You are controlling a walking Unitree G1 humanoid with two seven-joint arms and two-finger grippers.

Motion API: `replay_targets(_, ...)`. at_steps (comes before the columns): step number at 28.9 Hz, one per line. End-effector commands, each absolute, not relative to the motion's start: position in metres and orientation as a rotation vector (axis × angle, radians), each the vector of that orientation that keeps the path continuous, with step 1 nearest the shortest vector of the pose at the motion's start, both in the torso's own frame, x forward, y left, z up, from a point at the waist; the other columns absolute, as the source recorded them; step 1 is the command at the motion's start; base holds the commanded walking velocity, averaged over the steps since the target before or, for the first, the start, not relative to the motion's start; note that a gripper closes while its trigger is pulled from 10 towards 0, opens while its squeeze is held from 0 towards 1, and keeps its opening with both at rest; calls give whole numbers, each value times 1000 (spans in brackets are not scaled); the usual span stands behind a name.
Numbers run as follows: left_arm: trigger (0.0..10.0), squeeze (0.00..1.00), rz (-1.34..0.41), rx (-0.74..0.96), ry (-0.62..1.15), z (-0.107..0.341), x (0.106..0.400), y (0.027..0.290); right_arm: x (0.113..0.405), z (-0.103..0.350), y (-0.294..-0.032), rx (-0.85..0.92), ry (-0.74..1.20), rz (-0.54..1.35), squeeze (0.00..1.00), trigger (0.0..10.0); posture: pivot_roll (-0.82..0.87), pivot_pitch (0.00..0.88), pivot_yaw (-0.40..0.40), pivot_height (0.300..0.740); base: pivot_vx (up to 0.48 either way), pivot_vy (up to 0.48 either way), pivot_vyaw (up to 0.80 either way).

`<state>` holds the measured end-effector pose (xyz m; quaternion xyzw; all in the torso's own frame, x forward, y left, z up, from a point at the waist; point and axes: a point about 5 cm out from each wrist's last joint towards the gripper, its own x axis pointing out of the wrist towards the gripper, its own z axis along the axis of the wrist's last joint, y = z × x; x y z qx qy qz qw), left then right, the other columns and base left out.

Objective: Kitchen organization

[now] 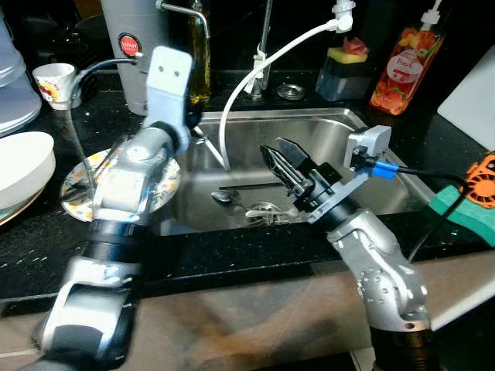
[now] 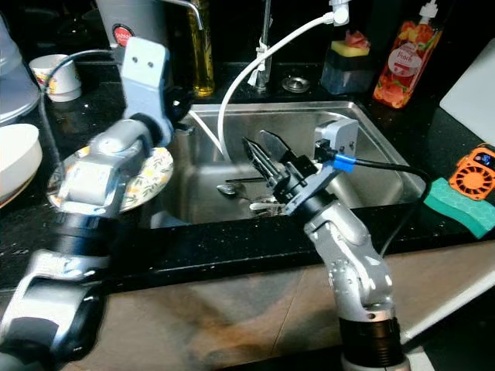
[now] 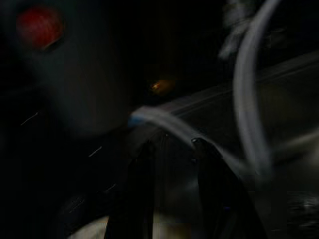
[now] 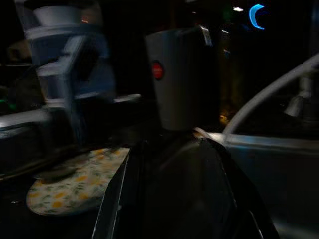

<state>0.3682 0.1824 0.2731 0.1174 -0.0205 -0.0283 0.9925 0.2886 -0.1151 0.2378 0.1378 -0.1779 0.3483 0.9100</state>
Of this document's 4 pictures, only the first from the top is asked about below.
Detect round metal counter cap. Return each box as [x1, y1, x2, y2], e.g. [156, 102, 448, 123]
[277, 83, 304, 101]

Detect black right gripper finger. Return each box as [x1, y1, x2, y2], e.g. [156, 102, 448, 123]
[277, 138, 315, 181]
[261, 145, 299, 195]

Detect stainless steel sink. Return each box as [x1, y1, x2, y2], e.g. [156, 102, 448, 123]
[159, 107, 434, 237]

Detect yellow oil bottle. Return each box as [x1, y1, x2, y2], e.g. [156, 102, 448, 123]
[189, 0, 212, 105]

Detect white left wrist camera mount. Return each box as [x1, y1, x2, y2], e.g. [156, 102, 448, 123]
[145, 46, 194, 128]

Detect pink scrubber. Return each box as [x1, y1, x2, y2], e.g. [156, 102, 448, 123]
[343, 36, 369, 55]

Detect grey thermos with red logo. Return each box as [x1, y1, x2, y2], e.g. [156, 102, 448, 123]
[101, 0, 202, 117]

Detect yellow sponge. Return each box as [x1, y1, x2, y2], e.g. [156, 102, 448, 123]
[326, 46, 370, 63]

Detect white bowl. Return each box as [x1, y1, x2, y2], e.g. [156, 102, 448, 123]
[0, 131, 56, 211]

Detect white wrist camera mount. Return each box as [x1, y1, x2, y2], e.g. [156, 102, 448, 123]
[145, 46, 194, 128]
[313, 125, 393, 221]

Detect curved silver spout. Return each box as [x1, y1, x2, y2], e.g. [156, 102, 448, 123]
[157, 0, 210, 38]

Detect white flexible hose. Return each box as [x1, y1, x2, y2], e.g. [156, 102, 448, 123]
[219, 0, 357, 171]

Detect green sponge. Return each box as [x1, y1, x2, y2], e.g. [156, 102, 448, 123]
[428, 185, 495, 247]

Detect white plastic cutting board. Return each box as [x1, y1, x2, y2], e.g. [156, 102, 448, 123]
[437, 46, 495, 151]

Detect plate with brown rim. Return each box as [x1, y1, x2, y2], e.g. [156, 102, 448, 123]
[0, 185, 43, 229]

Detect thin black utensil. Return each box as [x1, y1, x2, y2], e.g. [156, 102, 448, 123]
[219, 183, 273, 191]

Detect silver sink faucet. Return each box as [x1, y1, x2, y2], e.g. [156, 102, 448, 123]
[249, 0, 274, 98]

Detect beige cabinet panel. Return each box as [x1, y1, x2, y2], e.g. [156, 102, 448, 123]
[0, 251, 495, 371]

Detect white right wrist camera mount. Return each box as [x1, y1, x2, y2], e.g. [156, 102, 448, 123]
[313, 125, 393, 221]

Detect pale grey plate stack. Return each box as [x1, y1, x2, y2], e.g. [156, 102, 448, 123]
[0, 23, 43, 136]

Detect orange peach dish soap bottle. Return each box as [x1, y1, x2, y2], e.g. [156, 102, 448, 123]
[370, 0, 448, 117]

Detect floral plate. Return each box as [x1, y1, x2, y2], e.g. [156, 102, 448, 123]
[60, 147, 183, 223]

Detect white printed mug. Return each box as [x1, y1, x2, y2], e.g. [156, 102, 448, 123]
[32, 63, 78, 109]

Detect dark sponge holder dispenser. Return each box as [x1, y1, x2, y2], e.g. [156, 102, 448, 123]
[316, 56, 374, 101]

